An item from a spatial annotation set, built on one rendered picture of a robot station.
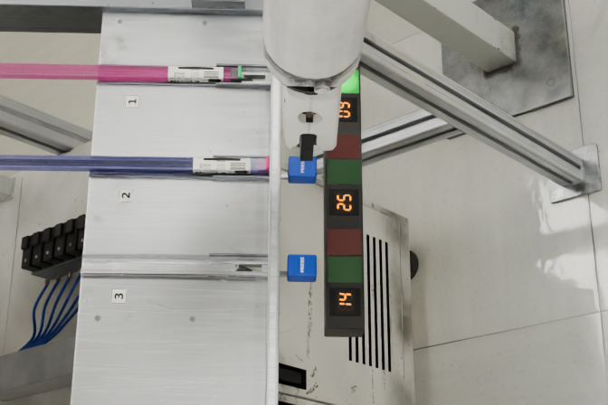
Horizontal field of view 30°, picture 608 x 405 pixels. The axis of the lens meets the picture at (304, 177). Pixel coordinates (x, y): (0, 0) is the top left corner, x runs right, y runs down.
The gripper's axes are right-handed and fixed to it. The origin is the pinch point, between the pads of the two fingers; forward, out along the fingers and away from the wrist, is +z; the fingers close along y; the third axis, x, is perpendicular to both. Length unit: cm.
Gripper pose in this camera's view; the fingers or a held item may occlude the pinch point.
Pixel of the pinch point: (304, 129)
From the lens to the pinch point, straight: 111.6
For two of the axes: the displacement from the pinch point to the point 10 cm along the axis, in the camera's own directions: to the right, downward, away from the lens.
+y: 0.0, -9.2, 3.9
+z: -0.4, 3.9, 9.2
